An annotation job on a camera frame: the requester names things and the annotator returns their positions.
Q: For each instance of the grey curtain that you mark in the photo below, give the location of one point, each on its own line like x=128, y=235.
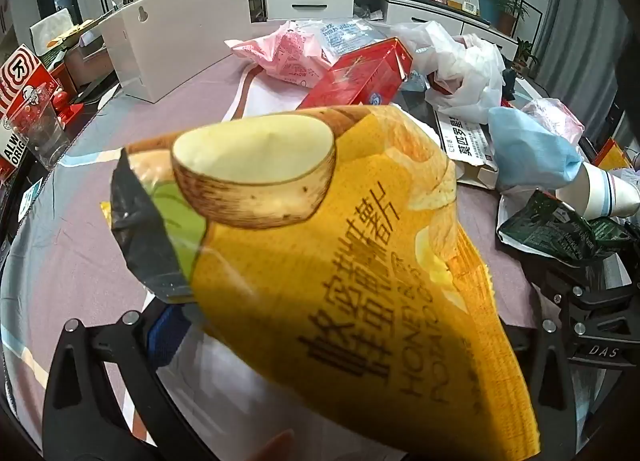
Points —
x=575, y=31

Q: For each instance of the white paper cup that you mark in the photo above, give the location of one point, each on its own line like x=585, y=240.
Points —
x=600, y=191

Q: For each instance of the red white paper box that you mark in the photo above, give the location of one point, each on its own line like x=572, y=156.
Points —
x=22, y=86

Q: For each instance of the red toy figure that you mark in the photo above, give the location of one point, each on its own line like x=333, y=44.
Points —
x=62, y=101

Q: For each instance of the white flat printed carton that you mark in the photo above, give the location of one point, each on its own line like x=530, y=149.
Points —
x=465, y=146

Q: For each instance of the red carton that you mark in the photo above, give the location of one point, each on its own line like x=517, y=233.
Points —
x=360, y=76

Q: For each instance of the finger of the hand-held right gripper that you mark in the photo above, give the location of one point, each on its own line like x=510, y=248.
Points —
x=575, y=288

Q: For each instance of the clear blue-printed plastic packet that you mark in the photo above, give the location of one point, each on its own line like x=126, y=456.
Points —
x=345, y=38

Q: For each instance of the white plastic bag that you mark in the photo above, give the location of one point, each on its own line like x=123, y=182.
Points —
x=465, y=71

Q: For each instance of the white storage box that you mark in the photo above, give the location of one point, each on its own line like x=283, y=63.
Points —
x=180, y=41

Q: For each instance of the tall potted plant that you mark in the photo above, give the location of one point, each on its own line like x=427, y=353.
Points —
x=510, y=11

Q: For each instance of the clear plastic cup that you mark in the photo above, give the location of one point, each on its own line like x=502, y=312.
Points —
x=45, y=136

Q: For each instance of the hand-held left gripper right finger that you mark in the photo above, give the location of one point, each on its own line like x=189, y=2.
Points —
x=550, y=381

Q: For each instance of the dark green foil packet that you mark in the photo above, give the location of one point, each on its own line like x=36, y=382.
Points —
x=550, y=231

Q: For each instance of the yellow potato chip bag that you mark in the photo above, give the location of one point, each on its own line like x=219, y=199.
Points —
x=350, y=266

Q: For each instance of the pink plastic bag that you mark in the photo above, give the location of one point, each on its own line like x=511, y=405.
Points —
x=285, y=56

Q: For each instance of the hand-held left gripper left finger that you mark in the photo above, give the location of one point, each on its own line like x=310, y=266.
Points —
x=167, y=336

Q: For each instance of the clear pinkish plastic bag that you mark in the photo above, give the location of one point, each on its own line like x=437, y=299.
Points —
x=555, y=118

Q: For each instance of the blue face mask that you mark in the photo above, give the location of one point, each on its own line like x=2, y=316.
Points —
x=530, y=151

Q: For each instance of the small potted plant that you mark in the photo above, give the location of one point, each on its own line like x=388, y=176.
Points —
x=526, y=58

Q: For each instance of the white tv stand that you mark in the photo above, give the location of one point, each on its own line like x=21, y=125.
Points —
x=350, y=6

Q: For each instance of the orange yellow shopping bag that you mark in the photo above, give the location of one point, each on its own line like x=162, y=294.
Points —
x=611, y=156

